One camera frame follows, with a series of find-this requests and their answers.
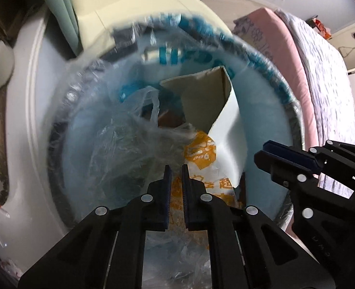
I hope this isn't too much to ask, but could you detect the torn cardboard box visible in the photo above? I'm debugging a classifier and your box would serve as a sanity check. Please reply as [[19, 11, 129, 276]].
[[159, 66, 247, 187]]

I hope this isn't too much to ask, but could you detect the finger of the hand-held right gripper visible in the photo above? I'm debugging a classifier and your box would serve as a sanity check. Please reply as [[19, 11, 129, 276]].
[[254, 140, 327, 238], [309, 140, 355, 201]]

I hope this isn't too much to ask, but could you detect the red snack packet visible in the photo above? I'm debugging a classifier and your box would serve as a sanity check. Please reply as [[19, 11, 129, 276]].
[[311, 18, 332, 40]]

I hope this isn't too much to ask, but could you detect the crumpled clear plastic bag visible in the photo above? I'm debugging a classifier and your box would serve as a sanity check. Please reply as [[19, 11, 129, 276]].
[[87, 86, 196, 205]]

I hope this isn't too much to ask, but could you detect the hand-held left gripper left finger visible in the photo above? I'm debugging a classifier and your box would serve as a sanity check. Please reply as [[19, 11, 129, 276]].
[[18, 165, 172, 289]]

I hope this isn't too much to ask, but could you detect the cream chair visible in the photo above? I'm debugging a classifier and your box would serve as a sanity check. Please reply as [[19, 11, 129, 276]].
[[66, 0, 234, 67]]

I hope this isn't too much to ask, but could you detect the teal curtain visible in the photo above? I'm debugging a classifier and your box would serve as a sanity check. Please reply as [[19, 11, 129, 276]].
[[33, 0, 85, 58]]

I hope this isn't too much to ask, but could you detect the light blue trash bin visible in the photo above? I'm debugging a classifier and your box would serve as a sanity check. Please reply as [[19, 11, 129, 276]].
[[46, 12, 306, 232]]

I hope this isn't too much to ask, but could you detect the clear blue printed bin liner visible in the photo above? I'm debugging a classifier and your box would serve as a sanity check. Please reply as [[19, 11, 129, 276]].
[[45, 11, 301, 289]]

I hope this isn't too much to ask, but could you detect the pink mattress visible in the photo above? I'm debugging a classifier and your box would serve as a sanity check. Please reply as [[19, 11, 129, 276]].
[[233, 7, 319, 179]]

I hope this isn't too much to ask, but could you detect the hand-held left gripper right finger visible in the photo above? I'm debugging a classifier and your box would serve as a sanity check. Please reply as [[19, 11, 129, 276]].
[[181, 164, 336, 289]]

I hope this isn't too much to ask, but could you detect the orange printed plastic bag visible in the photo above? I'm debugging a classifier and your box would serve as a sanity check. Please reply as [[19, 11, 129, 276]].
[[168, 130, 236, 235]]

